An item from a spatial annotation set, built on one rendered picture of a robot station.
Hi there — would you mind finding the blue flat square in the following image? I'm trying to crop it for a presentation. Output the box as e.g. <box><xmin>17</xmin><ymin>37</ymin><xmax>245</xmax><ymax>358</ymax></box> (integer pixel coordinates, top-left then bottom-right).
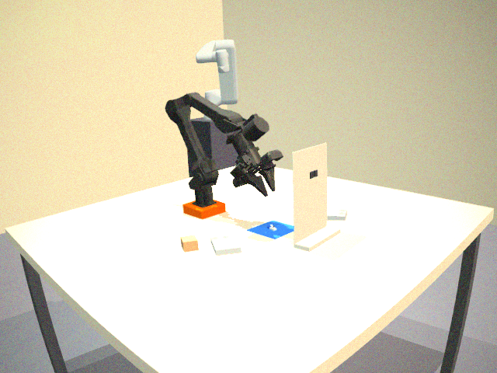
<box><xmin>246</xmin><ymin>220</ymin><xmax>294</xmax><ymax>239</ymax></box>

